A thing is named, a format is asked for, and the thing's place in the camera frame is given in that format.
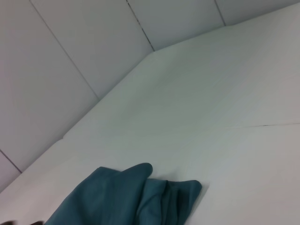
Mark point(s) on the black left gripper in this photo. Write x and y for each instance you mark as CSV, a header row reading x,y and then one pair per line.
x,y
8,221

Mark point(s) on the teal blue t-shirt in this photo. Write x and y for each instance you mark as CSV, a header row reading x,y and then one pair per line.
x,y
122,197

